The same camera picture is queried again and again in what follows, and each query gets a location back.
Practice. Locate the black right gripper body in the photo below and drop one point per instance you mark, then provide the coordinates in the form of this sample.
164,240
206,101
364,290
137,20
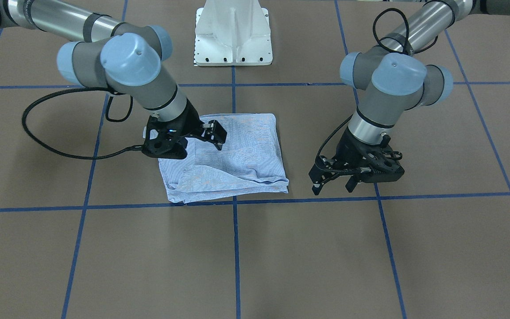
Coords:
191,120

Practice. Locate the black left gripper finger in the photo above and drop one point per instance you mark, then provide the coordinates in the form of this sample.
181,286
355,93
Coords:
316,188
351,184

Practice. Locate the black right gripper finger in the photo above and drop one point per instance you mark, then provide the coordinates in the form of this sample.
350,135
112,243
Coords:
218,134

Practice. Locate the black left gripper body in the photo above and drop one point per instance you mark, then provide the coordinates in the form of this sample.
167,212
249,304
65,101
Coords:
348,145

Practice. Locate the light blue striped shirt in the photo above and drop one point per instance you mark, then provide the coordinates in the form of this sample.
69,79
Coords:
250,161

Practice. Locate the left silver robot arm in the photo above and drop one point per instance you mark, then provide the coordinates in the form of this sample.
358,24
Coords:
394,81

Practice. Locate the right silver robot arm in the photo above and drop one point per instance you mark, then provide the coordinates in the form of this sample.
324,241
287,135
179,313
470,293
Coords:
119,58

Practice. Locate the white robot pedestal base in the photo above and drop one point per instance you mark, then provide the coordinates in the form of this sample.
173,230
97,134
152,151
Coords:
232,33

